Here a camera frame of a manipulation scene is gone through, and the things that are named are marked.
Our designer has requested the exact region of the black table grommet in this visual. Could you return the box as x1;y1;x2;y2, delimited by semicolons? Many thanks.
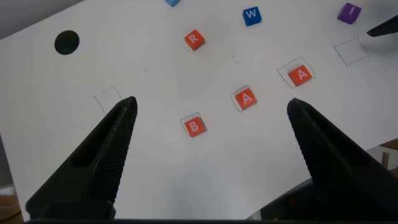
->
53;30;80;56

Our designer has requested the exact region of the orange B letter block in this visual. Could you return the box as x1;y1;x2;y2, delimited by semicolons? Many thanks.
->
183;116;207;138

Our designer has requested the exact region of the orange A letter block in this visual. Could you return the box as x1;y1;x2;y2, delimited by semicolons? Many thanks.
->
287;64;313;87
234;88;258;110

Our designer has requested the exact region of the orange R letter block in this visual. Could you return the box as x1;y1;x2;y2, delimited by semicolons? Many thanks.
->
183;29;206;51

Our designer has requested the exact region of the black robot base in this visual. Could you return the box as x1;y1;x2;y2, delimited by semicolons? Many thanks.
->
259;179;317;221

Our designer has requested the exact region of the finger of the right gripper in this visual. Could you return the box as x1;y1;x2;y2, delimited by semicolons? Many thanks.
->
366;14;398;37

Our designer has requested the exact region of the purple I letter block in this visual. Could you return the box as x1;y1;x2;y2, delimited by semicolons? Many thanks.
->
336;2;363;25

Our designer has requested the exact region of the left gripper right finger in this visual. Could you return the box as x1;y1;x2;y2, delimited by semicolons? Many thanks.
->
286;97;398;222

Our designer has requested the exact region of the blue W letter block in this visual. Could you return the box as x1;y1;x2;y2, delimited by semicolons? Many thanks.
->
242;6;262;27

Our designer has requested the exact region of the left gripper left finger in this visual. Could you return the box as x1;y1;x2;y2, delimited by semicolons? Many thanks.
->
25;95;139;222

